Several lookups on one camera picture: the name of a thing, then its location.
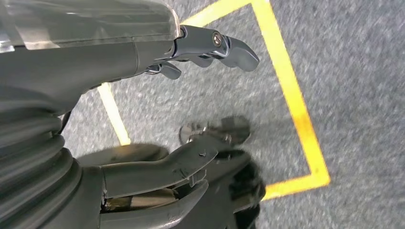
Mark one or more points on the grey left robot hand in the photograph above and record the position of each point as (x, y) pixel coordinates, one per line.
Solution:
(79, 63)

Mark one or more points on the yellow floor tape square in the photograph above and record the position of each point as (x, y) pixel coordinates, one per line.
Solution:
(294, 94)

